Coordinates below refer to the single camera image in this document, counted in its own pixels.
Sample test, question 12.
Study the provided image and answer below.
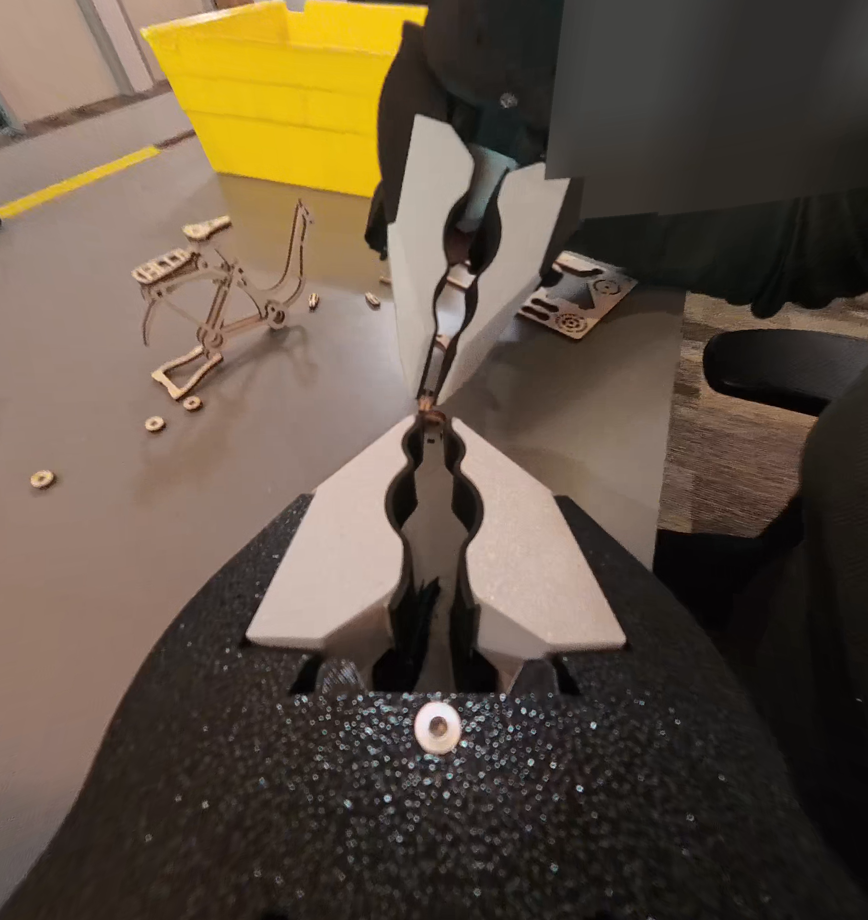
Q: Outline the yellow floor tape line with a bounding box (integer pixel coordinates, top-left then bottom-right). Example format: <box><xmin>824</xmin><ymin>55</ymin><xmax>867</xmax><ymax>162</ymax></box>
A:
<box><xmin>0</xmin><ymin>146</ymin><xmax>162</xmax><ymax>220</ymax></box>

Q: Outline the wooden bicycle model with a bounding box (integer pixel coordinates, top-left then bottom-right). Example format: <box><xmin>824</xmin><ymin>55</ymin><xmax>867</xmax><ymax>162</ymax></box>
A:
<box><xmin>132</xmin><ymin>200</ymin><xmax>312</xmax><ymax>401</ymax></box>

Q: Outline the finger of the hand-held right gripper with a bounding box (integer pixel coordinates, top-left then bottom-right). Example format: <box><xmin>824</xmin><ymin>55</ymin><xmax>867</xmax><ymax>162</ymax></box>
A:
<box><xmin>388</xmin><ymin>114</ymin><xmax>478</xmax><ymax>402</ymax></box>
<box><xmin>423</xmin><ymin>161</ymin><xmax>573</xmax><ymax>409</ymax></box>

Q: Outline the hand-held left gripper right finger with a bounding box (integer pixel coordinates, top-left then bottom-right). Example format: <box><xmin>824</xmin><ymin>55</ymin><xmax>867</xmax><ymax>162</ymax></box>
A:
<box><xmin>444</xmin><ymin>417</ymin><xmax>629</xmax><ymax>655</ymax></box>

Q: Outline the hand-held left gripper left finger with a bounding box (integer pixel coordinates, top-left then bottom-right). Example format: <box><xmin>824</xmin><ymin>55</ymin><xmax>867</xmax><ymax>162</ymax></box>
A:
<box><xmin>245</xmin><ymin>414</ymin><xmax>424</xmax><ymax>648</ymax></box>

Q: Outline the person's dark upper clothing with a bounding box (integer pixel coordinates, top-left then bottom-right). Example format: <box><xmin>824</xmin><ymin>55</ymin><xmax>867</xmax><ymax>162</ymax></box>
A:
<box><xmin>570</xmin><ymin>194</ymin><xmax>868</xmax><ymax>317</ymax></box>

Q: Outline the yellow plastic bin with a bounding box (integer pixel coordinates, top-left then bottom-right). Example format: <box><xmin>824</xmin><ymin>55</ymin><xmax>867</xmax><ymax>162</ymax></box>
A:
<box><xmin>140</xmin><ymin>0</ymin><xmax>429</xmax><ymax>198</ymax></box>

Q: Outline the laser-cut wooden part sheet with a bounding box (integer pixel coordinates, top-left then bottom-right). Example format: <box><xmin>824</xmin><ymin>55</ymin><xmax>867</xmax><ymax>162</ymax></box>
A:
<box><xmin>444</xmin><ymin>252</ymin><xmax>637</xmax><ymax>340</ymax></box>

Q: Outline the black chair armrest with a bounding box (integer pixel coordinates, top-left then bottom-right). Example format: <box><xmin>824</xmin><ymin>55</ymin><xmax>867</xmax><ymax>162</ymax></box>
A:
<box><xmin>702</xmin><ymin>329</ymin><xmax>868</xmax><ymax>416</ymax></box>

